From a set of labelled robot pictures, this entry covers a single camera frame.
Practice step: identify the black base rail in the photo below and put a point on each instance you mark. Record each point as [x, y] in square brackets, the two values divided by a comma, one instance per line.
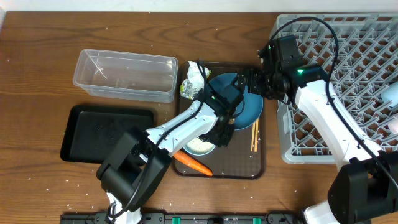
[160, 218]

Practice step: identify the wooden chopstick left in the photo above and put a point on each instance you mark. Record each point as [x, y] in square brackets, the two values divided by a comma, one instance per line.
[253, 134]

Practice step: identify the small light blue bowl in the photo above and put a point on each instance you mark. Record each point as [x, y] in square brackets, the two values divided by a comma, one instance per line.
[390, 95]

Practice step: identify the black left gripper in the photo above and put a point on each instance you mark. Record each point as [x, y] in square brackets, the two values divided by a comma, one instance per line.
[224, 142]

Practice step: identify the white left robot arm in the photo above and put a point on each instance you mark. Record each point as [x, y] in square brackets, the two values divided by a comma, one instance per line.
[134, 168]

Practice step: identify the crumpled foil wrapper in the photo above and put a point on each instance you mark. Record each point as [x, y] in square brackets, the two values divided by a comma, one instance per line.
[194, 82]

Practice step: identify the light blue rice bowl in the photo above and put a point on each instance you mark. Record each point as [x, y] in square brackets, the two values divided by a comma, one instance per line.
[197, 147]

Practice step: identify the clear plastic bin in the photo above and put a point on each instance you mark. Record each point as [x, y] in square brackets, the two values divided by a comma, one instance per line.
[128, 76]

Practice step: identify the orange carrot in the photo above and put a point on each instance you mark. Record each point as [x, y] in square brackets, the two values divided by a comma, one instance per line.
[192, 163]

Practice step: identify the grey dishwasher rack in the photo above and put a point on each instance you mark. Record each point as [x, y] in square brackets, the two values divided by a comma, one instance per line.
[366, 66]

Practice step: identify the pink small bowl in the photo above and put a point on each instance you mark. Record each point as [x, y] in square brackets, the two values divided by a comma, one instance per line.
[393, 124]

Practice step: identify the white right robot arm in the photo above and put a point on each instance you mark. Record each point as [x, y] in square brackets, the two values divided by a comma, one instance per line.
[366, 184]

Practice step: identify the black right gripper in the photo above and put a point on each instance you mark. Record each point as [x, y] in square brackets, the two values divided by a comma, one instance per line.
[254, 74]

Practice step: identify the wooden chopstick right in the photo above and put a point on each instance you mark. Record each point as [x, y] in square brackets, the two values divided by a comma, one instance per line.
[256, 135]

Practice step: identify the wooden chopstick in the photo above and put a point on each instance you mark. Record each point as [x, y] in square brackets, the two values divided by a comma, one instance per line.
[256, 135]
[253, 134]

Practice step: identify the brown serving tray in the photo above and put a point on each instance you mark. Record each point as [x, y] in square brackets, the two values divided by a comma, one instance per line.
[237, 160]

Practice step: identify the dark blue plate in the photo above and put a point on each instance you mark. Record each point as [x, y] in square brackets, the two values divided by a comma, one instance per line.
[250, 112]

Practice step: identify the black tray bin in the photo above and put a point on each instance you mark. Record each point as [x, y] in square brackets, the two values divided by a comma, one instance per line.
[93, 130]

